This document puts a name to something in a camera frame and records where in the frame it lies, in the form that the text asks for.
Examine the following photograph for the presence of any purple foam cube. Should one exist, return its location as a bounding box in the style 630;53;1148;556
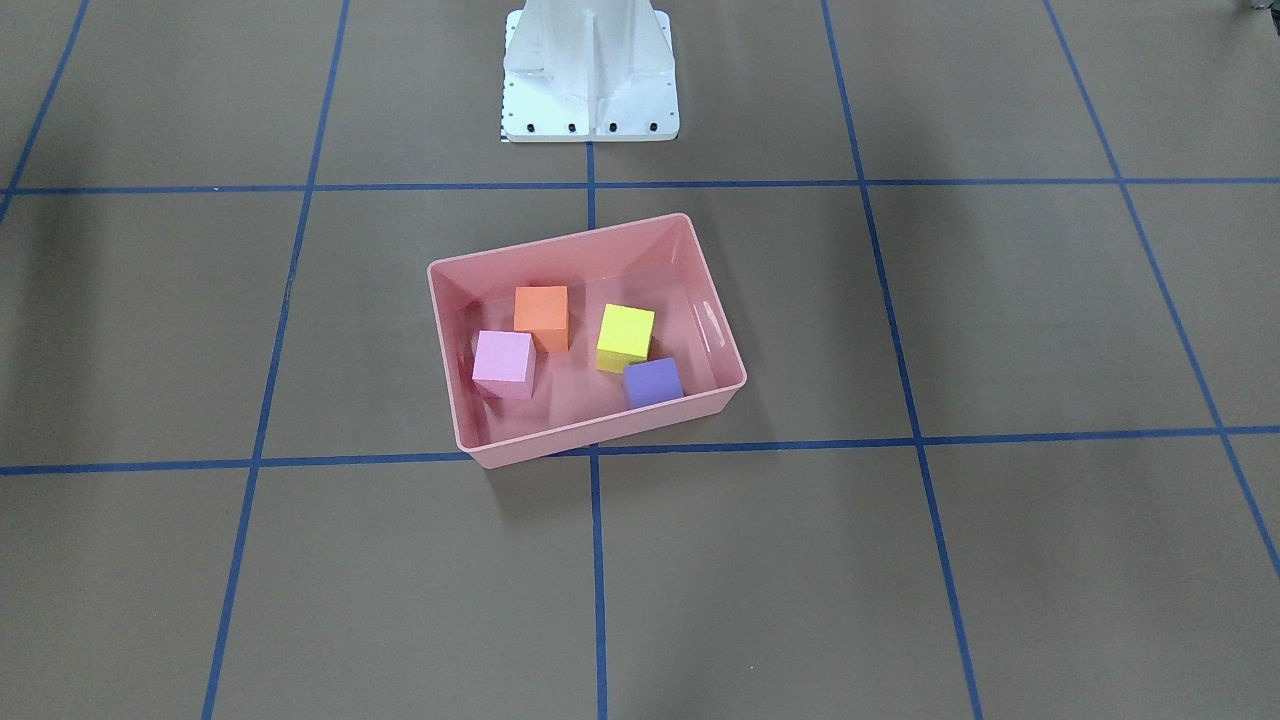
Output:
623;357;685;410

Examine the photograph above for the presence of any yellow foam cube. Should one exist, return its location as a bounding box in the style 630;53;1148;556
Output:
595;304;657;374

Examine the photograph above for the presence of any orange foam cube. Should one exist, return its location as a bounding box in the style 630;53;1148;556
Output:
513;284;570;354

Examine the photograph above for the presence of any pink foam cube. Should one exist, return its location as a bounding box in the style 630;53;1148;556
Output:
471;331;538;400

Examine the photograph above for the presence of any pink plastic bin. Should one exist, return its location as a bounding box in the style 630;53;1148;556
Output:
426;213;748;469

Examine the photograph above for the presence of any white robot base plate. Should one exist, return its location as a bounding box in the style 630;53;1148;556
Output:
500;1;681;143

